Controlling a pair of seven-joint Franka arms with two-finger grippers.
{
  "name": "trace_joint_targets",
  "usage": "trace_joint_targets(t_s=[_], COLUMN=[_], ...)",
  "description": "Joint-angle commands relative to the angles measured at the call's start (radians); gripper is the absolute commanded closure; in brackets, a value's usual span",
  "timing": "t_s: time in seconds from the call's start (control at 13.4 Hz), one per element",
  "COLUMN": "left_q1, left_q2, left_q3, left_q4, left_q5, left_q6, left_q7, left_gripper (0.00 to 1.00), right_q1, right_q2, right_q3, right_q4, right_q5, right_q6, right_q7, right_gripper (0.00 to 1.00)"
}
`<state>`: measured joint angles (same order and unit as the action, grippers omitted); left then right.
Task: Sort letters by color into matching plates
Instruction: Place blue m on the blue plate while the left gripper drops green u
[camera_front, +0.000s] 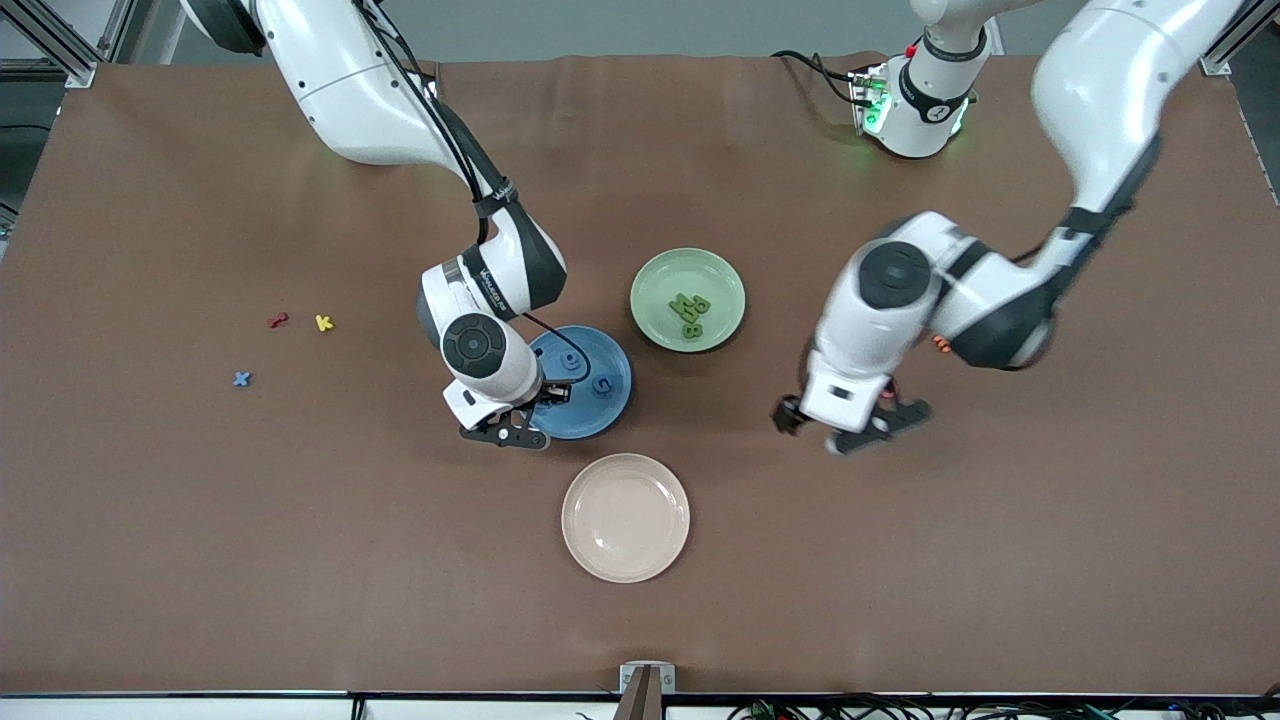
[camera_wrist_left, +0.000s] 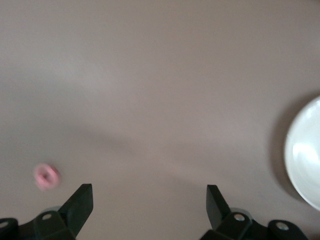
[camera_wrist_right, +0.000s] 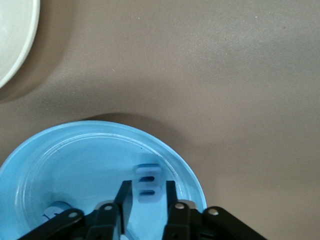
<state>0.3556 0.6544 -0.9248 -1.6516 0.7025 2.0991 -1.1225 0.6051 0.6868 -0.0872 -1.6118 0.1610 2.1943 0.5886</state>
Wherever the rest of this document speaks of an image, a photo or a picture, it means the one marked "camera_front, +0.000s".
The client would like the beige plate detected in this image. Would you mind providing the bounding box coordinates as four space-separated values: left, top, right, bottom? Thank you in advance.
561 453 691 584

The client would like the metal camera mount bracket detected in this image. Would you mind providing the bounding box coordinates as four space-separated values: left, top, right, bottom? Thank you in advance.
615 662 677 720

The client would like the aluminium frame profile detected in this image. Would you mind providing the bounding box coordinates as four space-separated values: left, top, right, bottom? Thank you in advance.
1200 0 1280 76
0 0 136 89

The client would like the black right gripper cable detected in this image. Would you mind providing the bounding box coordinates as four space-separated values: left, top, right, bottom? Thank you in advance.
355 0 589 361

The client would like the black arm base cable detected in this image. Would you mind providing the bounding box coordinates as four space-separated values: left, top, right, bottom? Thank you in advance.
770 50 863 106

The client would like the white table edge rail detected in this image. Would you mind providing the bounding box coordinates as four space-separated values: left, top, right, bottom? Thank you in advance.
0 693 1280 720

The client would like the tangled cable bundle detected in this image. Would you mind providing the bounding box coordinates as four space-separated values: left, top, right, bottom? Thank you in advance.
728 692 1280 720

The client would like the brown table cloth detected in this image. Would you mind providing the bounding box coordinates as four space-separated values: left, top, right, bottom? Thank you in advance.
0 52 1280 696

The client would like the blue plate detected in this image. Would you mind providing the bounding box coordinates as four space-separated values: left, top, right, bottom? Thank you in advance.
525 325 633 441

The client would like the green plate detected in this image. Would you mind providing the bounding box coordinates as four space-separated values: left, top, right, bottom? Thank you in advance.
630 247 747 354

